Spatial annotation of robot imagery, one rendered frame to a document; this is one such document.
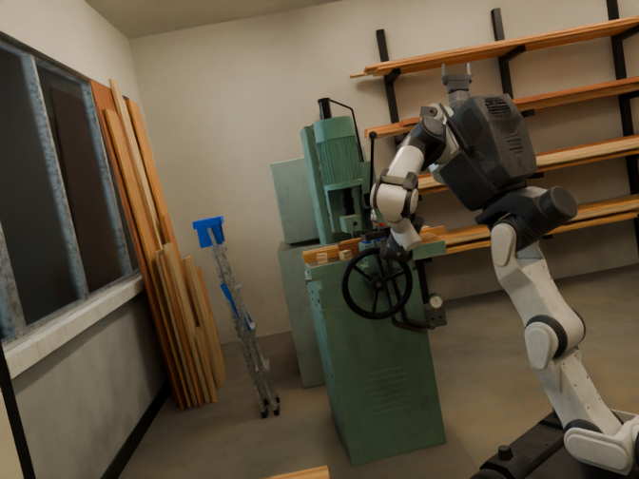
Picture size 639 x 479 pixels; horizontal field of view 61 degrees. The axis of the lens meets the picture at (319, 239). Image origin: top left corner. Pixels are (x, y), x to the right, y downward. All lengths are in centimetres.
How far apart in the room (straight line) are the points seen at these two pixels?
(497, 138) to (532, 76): 343
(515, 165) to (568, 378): 70
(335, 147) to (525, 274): 98
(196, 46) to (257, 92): 63
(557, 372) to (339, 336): 89
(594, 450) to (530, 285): 53
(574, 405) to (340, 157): 130
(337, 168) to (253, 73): 258
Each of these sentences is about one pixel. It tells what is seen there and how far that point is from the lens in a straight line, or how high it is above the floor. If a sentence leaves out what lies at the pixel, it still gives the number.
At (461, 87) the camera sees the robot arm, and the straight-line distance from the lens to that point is 243.
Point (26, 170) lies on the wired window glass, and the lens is 289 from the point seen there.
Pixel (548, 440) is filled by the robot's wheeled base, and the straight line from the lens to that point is 224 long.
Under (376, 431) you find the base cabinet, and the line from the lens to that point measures 255.
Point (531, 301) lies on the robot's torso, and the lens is 194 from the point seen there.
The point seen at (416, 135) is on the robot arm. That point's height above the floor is 133.
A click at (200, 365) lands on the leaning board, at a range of 362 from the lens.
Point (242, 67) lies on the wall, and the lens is 488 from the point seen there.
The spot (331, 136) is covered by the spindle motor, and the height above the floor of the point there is 143.
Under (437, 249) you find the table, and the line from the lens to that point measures 242.
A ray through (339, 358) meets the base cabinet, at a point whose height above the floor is 49.
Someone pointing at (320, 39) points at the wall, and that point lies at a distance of 492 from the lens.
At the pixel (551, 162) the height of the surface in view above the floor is 107.
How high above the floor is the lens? 125
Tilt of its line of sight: 6 degrees down
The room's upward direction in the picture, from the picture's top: 11 degrees counter-clockwise
